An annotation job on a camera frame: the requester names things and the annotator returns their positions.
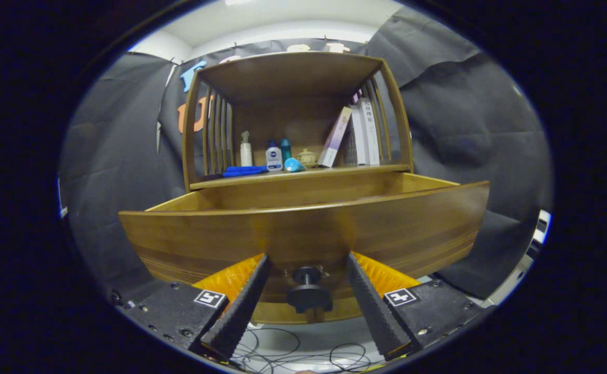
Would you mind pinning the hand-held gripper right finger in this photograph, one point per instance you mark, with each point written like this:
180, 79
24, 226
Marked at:
376, 311

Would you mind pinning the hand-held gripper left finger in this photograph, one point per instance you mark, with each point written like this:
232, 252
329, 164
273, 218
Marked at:
243, 311

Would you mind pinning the wooden drawer with black knob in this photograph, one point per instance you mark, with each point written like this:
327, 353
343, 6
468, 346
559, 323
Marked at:
303, 234

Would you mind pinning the blue and white tube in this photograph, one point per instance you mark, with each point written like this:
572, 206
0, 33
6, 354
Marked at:
294, 165

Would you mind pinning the wooden countertop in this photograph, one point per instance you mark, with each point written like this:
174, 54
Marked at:
345, 171

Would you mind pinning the wooden cabinet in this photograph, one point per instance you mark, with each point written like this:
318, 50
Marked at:
293, 75

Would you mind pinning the blue folded cloth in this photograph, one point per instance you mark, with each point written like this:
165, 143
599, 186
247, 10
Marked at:
243, 171

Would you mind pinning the white lotion bottle blue cap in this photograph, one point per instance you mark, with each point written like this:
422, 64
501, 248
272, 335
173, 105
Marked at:
274, 158

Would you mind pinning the white pump bottle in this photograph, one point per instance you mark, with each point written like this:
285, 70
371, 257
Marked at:
246, 153

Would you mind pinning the beige lidded teacup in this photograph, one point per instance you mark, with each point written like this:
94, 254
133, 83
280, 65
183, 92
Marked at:
307, 157

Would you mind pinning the teal slim bottle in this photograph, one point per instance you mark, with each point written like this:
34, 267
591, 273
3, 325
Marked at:
285, 148

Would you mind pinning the patterned cover book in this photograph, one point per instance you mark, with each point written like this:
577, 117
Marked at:
354, 140

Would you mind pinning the purple cover book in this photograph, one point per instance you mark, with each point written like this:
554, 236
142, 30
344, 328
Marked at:
334, 137

